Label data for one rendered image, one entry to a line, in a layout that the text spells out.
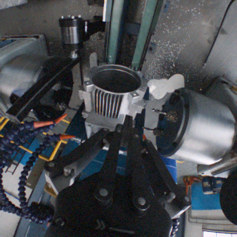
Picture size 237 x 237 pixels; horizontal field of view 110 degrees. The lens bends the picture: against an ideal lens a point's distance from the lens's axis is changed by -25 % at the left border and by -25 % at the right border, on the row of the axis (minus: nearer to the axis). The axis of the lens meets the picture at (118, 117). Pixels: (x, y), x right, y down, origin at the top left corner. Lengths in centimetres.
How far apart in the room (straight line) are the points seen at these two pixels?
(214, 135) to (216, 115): 6
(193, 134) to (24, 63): 53
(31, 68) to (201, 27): 60
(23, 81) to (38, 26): 39
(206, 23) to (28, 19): 79
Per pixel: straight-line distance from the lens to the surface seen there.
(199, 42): 55
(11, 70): 46
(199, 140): 34
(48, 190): 26
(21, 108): 23
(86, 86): 30
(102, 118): 32
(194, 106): 33
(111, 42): 41
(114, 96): 28
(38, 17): 71
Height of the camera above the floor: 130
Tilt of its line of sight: 39 degrees down
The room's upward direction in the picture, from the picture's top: 164 degrees counter-clockwise
